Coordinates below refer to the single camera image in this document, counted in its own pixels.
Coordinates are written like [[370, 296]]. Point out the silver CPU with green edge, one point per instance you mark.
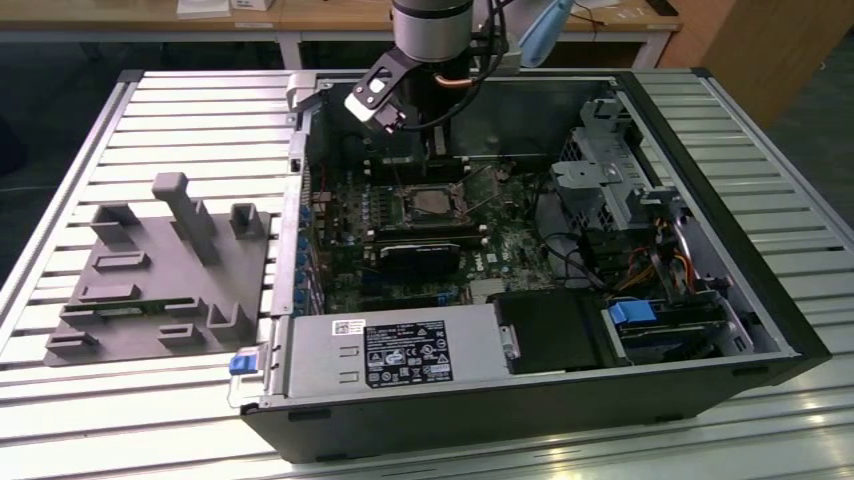
[[430, 202]]

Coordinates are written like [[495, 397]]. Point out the CPU socket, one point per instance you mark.
[[430, 218]]

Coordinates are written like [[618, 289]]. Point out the grey case latch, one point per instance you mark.
[[303, 90]]

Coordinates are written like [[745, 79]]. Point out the pale blue teach pendant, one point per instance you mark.
[[543, 35]]

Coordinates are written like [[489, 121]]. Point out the grey metal drive cage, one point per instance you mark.
[[601, 170]]

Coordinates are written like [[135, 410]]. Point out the green motherboard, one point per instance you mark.
[[521, 240]]

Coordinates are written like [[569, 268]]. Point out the black graphics card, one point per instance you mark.
[[417, 257]]

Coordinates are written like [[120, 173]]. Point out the white box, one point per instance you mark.
[[250, 4], [200, 7]]

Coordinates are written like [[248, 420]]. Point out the silver chipset heatsink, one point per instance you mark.
[[489, 290]]

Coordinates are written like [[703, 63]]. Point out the black drive bay box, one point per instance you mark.
[[554, 330]]

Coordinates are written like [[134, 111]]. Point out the blue disk carrier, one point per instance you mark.
[[630, 312]]

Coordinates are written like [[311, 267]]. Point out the wooden cabinet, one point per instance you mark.
[[768, 50]]

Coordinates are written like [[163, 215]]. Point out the silver power supply unit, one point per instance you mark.
[[314, 350]]

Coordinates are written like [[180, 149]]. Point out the wooden desk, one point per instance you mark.
[[100, 22]]

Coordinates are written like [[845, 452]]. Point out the grey parts rack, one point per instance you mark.
[[154, 280]]

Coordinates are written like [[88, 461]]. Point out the blue plastic latch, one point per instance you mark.
[[242, 362]]

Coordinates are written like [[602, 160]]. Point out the black PC case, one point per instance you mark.
[[534, 425]]

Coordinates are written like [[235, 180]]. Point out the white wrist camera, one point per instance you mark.
[[370, 100]]

